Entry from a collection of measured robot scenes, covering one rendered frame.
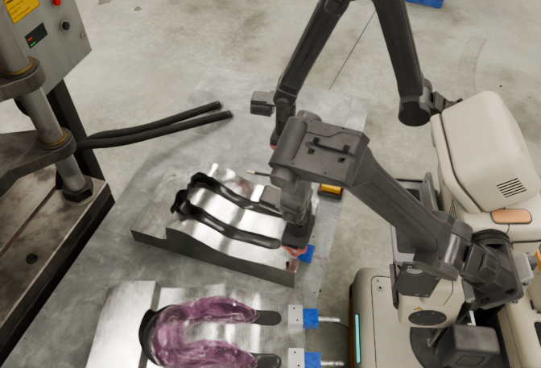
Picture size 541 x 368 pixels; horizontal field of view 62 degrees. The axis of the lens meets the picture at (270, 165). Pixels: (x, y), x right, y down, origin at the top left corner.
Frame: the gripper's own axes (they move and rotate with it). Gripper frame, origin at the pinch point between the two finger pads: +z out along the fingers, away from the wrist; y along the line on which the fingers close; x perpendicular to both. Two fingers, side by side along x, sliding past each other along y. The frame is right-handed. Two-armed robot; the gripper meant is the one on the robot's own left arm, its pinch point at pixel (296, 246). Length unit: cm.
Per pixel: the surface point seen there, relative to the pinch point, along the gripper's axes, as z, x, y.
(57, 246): 12, -70, 16
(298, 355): 2.5, 8.3, 26.6
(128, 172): 91, -118, -70
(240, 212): 2.2, -19.4, -7.1
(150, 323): 3.5, -28.8, 30.6
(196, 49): 91, -133, -195
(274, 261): 1.7, -4.5, 5.3
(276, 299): 5.2, -1.2, 14.0
